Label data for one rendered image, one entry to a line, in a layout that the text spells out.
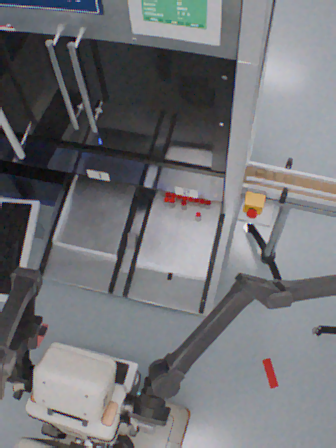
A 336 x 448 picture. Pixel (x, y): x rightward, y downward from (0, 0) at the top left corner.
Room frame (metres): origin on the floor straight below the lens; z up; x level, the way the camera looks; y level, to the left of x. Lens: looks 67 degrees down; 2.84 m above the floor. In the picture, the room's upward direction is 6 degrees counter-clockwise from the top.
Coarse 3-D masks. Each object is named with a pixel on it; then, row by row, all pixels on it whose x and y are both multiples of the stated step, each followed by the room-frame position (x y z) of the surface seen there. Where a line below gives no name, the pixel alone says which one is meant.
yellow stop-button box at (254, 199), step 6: (246, 192) 0.87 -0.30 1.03; (252, 192) 0.87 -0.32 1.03; (258, 192) 0.87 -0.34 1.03; (264, 192) 0.87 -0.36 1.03; (246, 198) 0.85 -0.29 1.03; (252, 198) 0.85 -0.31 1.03; (258, 198) 0.84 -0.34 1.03; (264, 198) 0.84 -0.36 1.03; (246, 204) 0.83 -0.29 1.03; (252, 204) 0.82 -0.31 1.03; (258, 204) 0.82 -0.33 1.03; (246, 210) 0.82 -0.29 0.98; (258, 210) 0.81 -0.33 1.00
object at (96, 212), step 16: (80, 176) 1.10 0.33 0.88; (80, 192) 1.02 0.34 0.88; (96, 192) 1.02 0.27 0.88; (112, 192) 1.01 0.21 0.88; (128, 192) 1.00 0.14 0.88; (64, 208) 0.95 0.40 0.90; (80, 208) 0.95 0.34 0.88; (96, 208) 0.94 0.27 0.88; (112, 208) 0.94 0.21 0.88; (128, 208) 0.92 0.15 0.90; (64, 224) 0.89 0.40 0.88; (80, 224) 0.88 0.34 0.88; (96, 224) 0.88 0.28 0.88; (112, 224) 0.87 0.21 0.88; (64, 240) 0.82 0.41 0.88; (80, 240) 0.82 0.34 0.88; (96, 240) 0.81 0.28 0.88; (112, 240) 0.80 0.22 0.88; (112, 256) 0.73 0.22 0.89
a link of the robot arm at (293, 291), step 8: (272, 280) 0.44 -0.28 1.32; (280, 280) 0.44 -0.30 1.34; (296, 280) 0.43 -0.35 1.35; (304, 280) 0.42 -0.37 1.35; (312, 280) 0.42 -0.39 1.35; (320, 280) 0.42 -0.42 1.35; (328, 280) 0.41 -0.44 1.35; (280, 288) 0.41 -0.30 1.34; (288, 288) 0.40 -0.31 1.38; (296, 288) 0.40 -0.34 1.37; (304, 288) 0.40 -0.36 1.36; (312, 288) 0.40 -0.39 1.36; (320, 288) 0.39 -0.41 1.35; (328, 288) 0.39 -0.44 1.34; (272, 296) 0.38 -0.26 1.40; (280, 296) 0.37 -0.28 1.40; (288, 296) 0.37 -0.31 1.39; (296, 296) 0.38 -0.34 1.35; (304, 296) 0.38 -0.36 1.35; (312, 296) 0.38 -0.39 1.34; (320, 296) 0.38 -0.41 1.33; (328, 296) 0.37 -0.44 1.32; (272, 304) 0.36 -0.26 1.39; (280, 304) 0.36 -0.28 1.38; (288, 304) 0.35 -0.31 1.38
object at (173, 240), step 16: (160, 192) 0.98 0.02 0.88; (160, 208) 0.91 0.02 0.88; (176, 208) 0.91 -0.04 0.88; (192, 208) 0.90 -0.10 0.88; (160, 224) 0.85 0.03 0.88; (176, 224) 0.84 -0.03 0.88; (192, 224) 0.83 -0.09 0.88; (208, 224) 0.83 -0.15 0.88; (144, 240) 0.79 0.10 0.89; (160, 240) 0.78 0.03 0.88; (176, 240) 0.77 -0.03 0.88; (192, 240) 0.77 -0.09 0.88; (208, 240) 0.76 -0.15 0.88; (144, 256) 0.72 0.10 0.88; (160, 256) 0.72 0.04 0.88; (176, 256) 0.71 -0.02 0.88; (192, 256) 0.70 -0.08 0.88; (208, 256) 0.69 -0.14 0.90; (192, 272) 0.63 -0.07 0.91
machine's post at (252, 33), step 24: (264, 0) 0.84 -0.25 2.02; (240, 24) 0.86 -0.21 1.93; (264, 24) 0.84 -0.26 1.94; (240, 48) 0.86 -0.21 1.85; (240, 72) 0.86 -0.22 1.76; (240, 96) 0.85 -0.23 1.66; (240, 120) 0.85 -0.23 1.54; (240, 144) 0.85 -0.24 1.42; (240, 168) 0.84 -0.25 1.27; (240, 192) 0.85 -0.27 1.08
